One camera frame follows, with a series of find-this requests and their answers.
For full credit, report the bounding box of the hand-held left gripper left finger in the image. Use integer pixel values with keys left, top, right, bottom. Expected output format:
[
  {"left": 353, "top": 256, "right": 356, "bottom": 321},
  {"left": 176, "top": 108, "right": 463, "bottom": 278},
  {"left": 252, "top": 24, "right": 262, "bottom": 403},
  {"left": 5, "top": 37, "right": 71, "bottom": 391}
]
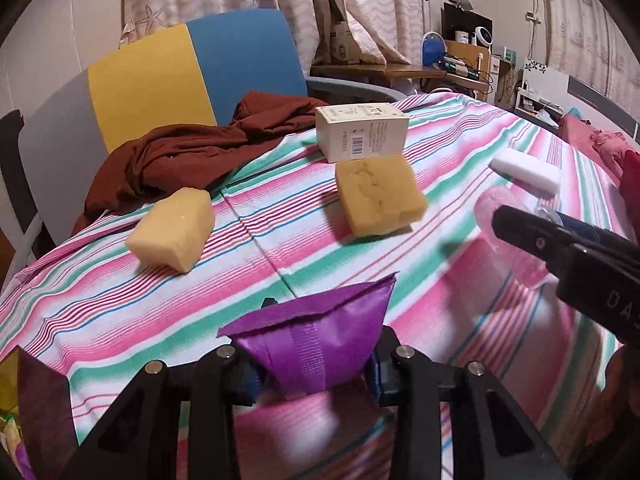
[{"left": 59, "top": 345, "right": 263, "bottom": 480}]

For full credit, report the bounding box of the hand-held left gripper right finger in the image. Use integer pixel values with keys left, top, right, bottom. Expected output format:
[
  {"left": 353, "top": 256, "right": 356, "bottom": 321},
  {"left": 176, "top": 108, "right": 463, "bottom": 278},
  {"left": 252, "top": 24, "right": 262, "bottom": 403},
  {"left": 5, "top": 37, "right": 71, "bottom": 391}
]
[{"left": 367, "top": 327, "right": 568, "bottom": 480}]

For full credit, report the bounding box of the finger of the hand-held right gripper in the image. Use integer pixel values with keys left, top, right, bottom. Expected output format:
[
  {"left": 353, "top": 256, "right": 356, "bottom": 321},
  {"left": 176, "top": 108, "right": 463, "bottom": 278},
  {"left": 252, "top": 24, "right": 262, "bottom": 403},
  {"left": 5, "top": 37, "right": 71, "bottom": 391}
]
[
  {"left": 492, "top": 204, "right": 603, "bottom": 276},
  {"left": 554, "top": 211, "right": 640, "bottom": 267}
]

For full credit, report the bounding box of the pink bumpy plastic bottle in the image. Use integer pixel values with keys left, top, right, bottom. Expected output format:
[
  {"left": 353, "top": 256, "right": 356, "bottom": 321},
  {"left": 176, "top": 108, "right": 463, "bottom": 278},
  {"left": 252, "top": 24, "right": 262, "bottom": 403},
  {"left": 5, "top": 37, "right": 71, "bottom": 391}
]
[{"left": 474, "top": 184, "right": 556, "bottom": 290}]

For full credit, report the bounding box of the purple foil packet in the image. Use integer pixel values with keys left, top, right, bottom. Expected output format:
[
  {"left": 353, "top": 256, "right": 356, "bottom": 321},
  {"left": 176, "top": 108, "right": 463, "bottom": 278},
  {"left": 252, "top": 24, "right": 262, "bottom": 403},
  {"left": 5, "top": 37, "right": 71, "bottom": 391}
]
[{"left": 217, "top": 272, "right": 399, "bottom": 401}]

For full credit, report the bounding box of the white foam sponge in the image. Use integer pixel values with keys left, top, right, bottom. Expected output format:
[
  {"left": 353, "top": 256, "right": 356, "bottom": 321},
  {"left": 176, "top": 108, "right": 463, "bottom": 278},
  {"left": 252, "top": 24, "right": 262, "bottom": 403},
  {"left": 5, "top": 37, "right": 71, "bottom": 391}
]
[{"left": 488, "top": 147, "right": 562, "bottom": 197}]

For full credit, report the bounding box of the striped tablecloth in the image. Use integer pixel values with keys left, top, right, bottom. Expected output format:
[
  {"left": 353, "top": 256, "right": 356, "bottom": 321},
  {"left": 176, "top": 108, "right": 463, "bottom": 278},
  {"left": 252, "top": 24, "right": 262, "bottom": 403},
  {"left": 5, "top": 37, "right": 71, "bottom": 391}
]
[{"left": 0, "top": 91, "right": 628, "bottom": 480}]

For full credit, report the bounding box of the dark headboard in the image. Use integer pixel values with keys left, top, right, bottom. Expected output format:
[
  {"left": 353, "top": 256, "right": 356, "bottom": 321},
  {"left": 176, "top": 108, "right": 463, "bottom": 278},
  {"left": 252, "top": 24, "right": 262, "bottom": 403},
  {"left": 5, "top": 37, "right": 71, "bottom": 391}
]
[{"left": 567, "top": 75, "right": 640, "bottom": 142}]

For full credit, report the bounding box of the brown torn sponge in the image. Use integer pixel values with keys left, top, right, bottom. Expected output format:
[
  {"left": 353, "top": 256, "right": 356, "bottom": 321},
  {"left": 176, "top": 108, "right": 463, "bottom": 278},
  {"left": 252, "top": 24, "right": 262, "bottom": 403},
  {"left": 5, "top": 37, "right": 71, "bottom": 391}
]
[{"left": 334, "top": 154, "right": 429, "bottom": 239}]

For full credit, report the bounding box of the white flowered cabinet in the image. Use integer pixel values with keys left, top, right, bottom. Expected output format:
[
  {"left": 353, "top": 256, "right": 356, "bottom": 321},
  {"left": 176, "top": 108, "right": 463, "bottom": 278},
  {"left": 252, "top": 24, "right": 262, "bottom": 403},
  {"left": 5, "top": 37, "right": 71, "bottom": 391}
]
[{"left": 515, "top": 57, "right": 571, "bottom": 113}]

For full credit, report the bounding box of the pale yellow sponge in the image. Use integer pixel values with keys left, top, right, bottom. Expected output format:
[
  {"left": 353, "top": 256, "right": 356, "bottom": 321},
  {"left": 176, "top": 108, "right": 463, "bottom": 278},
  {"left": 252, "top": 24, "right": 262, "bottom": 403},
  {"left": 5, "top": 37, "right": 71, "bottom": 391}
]
[{"left": 124, "top": 187, "right": 216, "bottom": 274}]

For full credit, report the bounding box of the white cardboard box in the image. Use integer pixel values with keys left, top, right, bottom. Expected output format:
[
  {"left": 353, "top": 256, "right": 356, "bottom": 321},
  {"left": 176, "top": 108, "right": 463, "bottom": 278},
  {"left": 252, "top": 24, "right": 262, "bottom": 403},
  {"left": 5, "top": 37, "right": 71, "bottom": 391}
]
[{"left": 314, "top": 102, "right": 410, "bottom": 164}]

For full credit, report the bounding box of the dark storage bag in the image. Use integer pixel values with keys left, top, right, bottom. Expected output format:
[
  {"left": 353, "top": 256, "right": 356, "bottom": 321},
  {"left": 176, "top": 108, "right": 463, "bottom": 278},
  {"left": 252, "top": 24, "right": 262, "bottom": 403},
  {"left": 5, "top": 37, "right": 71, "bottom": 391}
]
[{"left": 0, "top": 347, "right": 80, "bottom": 480}]

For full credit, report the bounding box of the black monitor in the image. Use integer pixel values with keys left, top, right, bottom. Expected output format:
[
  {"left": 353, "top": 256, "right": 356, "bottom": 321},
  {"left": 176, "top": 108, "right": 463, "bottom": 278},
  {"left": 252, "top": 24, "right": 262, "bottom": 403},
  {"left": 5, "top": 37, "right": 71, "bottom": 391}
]
[{"left": 441, "top": 2, "right": 494, "bottom": 45}]

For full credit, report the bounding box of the wooden desk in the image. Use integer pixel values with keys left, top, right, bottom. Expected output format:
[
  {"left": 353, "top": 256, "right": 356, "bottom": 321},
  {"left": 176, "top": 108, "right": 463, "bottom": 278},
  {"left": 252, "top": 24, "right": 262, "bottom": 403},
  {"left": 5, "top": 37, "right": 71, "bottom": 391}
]
[{"left": 310, "top": 40, "right": 493, "bottom": 102}]

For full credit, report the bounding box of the red-brown cloth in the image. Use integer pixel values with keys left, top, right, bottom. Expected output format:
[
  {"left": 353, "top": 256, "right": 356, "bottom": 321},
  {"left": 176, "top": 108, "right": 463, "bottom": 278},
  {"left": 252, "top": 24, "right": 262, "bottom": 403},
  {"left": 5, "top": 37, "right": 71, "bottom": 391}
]
[{"left": 72, "top": 90, "right": 331, "bottom": 233}]

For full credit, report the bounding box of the yellow and blue chair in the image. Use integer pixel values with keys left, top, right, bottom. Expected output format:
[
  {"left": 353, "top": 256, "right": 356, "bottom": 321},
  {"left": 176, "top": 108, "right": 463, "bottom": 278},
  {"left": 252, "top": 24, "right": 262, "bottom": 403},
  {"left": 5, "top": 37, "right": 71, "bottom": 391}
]
[{"left": 0, "top": 8, "right": 411, "bottom": 281}]

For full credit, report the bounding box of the patterned wall curtain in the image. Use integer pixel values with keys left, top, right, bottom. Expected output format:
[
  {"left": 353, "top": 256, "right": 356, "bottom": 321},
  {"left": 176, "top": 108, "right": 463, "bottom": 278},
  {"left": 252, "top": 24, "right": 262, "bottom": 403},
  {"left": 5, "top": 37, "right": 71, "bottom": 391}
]
[{"left": 542, "top": 0, "right": 640, "bottom": 126}]

